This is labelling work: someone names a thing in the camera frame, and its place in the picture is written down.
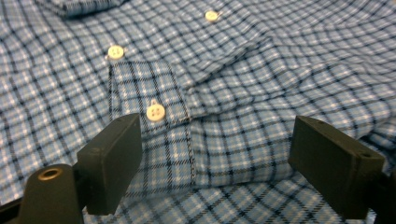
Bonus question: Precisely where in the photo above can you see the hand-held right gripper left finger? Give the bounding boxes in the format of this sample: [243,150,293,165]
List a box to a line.
[76,112,144,217]

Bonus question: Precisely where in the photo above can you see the blue plaid shirt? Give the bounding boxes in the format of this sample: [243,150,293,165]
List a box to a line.
[0,0,396,224]

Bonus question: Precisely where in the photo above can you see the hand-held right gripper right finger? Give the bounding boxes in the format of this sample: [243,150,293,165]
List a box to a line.
[288,115,387,220]

